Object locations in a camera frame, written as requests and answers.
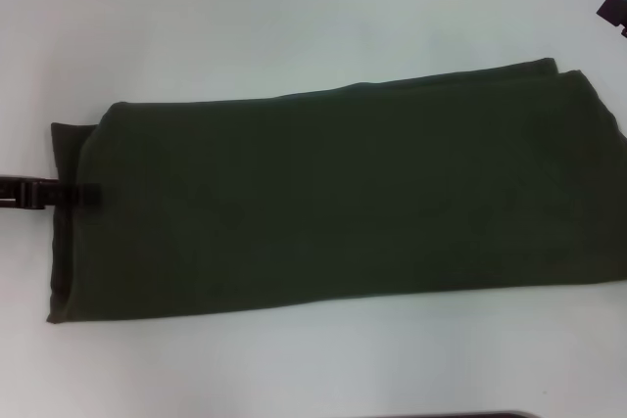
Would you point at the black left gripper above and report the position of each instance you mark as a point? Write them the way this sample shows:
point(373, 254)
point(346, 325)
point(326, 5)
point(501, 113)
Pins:
point(10, 194)

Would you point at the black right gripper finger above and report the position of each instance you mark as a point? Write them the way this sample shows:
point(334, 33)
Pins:
point(614, 9)

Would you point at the dark green FREE t-shirt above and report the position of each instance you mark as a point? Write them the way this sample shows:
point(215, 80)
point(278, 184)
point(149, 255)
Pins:
point(343, 193)

